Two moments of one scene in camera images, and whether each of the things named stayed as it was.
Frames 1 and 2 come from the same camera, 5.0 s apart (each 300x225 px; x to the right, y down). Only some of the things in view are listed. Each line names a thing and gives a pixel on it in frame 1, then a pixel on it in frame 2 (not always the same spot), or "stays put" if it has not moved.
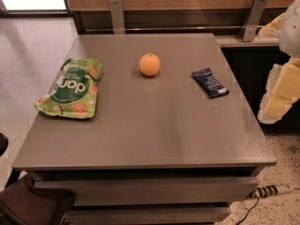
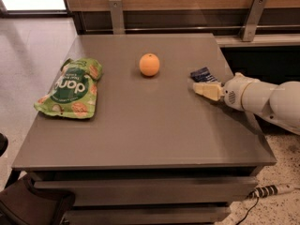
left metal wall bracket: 117,18 stays put
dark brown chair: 22,203 stays put
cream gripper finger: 282,90 → 232,91
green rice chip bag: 75,91 stays put
